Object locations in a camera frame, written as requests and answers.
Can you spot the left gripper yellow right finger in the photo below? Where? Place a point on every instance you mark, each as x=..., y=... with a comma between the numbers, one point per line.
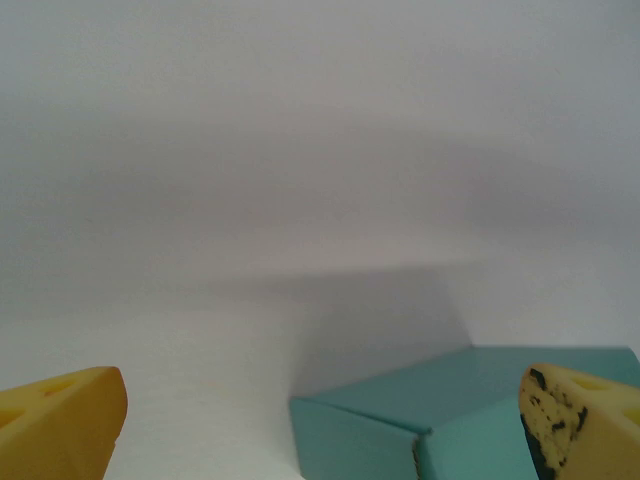
x=585, y=425

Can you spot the teal corrugated paper box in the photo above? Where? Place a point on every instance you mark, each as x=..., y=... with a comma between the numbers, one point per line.
x=450, y=395

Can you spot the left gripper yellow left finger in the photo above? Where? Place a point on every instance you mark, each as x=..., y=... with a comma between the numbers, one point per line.
x=65, y=425

